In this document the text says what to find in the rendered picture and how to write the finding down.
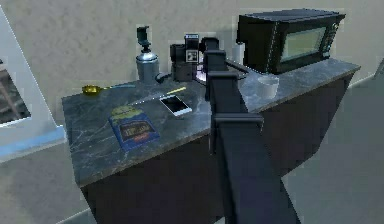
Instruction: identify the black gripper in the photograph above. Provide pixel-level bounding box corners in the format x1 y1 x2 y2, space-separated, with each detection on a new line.
155 43 199 85

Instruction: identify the white cellphone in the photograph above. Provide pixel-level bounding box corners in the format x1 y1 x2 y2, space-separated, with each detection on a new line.
159 94 194 118

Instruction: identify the yellow pencil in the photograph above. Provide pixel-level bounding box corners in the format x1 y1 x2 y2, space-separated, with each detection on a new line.
130 86 188 107

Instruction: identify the silver spray bottle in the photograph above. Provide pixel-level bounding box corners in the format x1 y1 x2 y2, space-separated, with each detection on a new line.
135 25 161 85

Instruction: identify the blue book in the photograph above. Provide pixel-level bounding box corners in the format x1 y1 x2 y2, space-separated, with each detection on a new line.
108 105 161 153

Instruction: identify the white paper roll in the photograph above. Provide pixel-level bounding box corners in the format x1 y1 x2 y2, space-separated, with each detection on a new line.
232 42 246 66

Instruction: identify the black microwave oven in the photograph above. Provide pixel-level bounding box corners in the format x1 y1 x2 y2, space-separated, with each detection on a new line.
236 8 347 75

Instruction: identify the dark counter with marble top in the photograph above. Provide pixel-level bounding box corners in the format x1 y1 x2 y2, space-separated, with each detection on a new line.
61 57 362 224

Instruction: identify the white framed window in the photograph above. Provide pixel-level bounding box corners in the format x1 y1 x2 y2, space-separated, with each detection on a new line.
0 5 67 162

